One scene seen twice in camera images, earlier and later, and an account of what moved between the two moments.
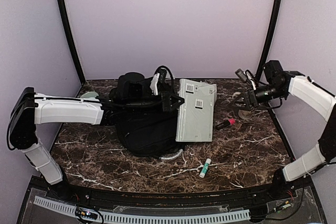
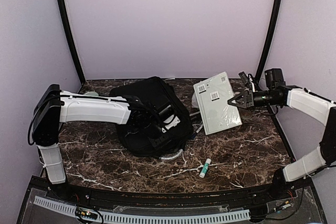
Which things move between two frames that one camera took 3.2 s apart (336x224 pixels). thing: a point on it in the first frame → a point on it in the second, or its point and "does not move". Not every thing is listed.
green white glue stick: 206,164 does not move
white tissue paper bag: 203,86 → 194,101
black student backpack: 144,127 does not move
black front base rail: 283,189 does not move
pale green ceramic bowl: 89,94 does not move
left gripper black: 165,98 → 158,142
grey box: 195,116 → 217,114
